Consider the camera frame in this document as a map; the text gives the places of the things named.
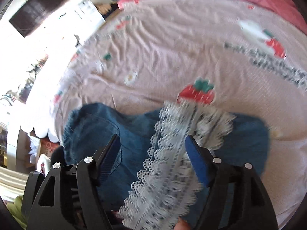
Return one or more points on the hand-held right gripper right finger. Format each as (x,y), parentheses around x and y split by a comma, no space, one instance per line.
(194,157)

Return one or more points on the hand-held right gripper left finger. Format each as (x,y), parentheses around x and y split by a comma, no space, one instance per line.
(109,159)

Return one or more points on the denim pants with lace trim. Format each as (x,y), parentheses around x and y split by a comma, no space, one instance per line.
(134,129)

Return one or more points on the white scalloped bed sheet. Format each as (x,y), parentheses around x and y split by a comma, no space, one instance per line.
(42,132)

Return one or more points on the green cloth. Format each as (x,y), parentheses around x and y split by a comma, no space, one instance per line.
(16,208)

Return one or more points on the strawberry print quilt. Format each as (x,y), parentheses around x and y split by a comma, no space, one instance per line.
(168,52)

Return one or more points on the white dresser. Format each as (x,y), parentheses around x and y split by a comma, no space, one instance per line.
(88,12)

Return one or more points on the black television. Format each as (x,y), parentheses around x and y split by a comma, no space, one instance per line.
(36,9)

